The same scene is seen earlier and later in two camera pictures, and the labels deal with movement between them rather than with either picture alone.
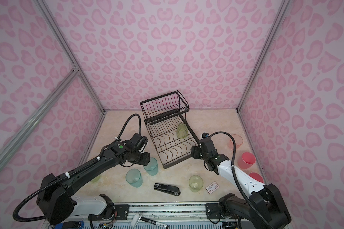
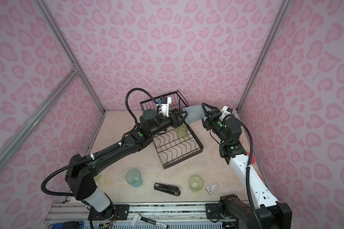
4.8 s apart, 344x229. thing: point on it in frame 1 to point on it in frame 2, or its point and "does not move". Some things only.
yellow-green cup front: [196, 183] does not move
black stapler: [168, 189] does not move
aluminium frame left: [70, 78] does not move
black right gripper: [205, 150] to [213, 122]
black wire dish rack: [174, 137] does not move
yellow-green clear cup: [182, 130] does not move
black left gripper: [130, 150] to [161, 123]
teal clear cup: [134, 177] does not move
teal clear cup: [152, 168] to [194, 113]
